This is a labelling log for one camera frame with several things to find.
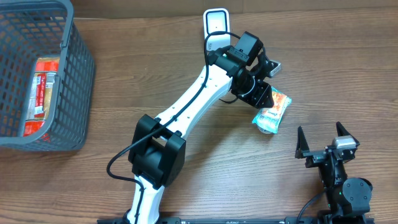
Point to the teal wet wipes pack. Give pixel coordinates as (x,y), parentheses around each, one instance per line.
(270,118)

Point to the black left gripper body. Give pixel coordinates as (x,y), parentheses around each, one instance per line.
(259,96)

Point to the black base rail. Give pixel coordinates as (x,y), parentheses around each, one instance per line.
(286,220)

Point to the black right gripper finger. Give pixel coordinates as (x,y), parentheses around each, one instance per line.
(302,146)
(341,131)

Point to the grey plastic mesh basket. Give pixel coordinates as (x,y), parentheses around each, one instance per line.
(31,30)

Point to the orange noodle packet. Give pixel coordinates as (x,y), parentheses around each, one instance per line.
(40,96)

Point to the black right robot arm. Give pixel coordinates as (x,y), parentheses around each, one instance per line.
(348,198)

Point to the green lid white jar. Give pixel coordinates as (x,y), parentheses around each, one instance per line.
(264,130)

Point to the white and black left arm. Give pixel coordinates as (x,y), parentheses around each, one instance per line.
(157,152)

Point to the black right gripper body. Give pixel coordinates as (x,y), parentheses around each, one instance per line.
(316,158)

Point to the white barcode scanner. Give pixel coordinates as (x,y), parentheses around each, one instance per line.
(216,19)

